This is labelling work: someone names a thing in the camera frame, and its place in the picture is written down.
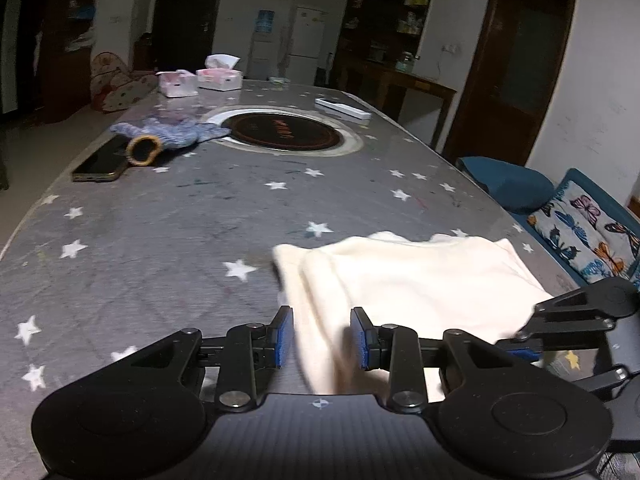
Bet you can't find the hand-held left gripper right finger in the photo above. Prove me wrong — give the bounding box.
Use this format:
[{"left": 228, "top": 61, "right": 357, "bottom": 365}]
[{"left": 350, "top": 307, "right": 507, "bottom": 413}]

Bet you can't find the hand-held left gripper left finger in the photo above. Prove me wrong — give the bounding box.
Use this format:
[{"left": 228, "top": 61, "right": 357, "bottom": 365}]
[{"left": 131, "top": 305, "right": 293, "bottom": 409}]

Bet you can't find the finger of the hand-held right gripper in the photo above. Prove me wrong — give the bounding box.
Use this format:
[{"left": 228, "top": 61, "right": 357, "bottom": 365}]
[
  {"left": 495, "top": 282, "right": 617, "bottom": 362},
  {"left": 570, "top": 366, "right": 632, "bottom": 397}
]

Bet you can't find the cream cloth garment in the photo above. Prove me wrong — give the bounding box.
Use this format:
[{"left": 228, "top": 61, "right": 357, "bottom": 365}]
[{"left": 272, "top": 230, "right": 551, "bottom": 403}]

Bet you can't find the butterfly print cushion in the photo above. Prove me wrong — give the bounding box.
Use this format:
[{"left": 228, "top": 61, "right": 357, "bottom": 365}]
[{"left": 527, "top": 180, "right": 640, "bottom": 286}]

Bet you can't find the blue sofa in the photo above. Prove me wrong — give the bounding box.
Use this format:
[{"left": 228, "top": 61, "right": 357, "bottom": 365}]
[{"left": 457, "top": 156, "right": 640, "bottom": 292}]

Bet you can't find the grey star-patterned tablecloth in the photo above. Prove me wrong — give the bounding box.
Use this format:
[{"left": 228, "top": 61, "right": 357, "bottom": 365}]
[{"left": 0, "top": 80, "right": 608, "bottom": 411}]

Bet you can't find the plain blue cushion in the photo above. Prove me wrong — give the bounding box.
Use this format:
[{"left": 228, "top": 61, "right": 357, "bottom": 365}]
[{"left": 457, "top": 156, "right": 556, "bottom": 216}]

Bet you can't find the round black induction cooktop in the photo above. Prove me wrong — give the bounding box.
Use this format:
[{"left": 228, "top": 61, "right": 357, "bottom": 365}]
[{"left": 202, "top": 105, "right": 365, "bottom": 157}]

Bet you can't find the blue knit work glove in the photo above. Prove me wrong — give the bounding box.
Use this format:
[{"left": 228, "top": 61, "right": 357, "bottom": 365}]
[{"left": 109, "top": 116, "right": 232, "bottom": 167}]

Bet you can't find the white remote control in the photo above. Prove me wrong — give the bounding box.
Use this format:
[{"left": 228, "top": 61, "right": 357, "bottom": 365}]
[{"left": 314, "top": 97, "right": 372, "bottom": 122}]

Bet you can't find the black smartphone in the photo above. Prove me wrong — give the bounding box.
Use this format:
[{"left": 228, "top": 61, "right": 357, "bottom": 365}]
[{"left": 71, "top": 135, "right": 132, "bottom": 183}]

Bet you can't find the brown panelled door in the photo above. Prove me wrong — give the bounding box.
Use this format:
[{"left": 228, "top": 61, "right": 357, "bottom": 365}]
[{"left": 442, "top": 0, "right": 578, "bottom": 168}]

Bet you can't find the wooden side table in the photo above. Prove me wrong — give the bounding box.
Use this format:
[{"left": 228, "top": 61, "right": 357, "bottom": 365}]
[{"left": 335, "top": 55, "right": 458, "bottom": 150}]

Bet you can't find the pink tissue box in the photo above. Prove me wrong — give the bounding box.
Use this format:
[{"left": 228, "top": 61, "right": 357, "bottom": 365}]
[{"left": 196, "top": 54, "right": 243, "bottom": 92}]

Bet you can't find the pink soft tissue pack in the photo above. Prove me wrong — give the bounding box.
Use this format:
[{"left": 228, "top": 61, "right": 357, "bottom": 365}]
[{"left": 157, "top": 70, "right": 198, "bottom": 98}]

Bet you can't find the white water dispenser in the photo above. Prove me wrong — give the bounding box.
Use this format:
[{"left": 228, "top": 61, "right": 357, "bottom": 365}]
[{"left": 248, "top": 32, "right": 276, "bottom": 81}]

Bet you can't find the white refrigerator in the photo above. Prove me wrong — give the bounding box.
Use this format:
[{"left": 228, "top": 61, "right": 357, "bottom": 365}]
[{"left": 289, "top": 6, "right": 327, "bottom": 86}]

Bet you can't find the dotted fabric cushion seat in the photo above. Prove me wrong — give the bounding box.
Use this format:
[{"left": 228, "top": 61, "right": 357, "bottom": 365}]
[{"left": 90, "top": 51, "right": 158, "bottom": 112}]

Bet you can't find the dark wooden shelf cabinet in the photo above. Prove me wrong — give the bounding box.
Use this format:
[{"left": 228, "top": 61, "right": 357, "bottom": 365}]
[
  {"left": 37, "top": 0, "right": 103, "bottom": 123},
  {"left": 332, "top": 0, "right": 438, "bottom": 92}
]

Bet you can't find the dark wooden door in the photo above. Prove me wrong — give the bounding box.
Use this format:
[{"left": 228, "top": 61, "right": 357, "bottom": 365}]
[{"left": 150, "top": 0, "right": 226, "bottom": 73}]

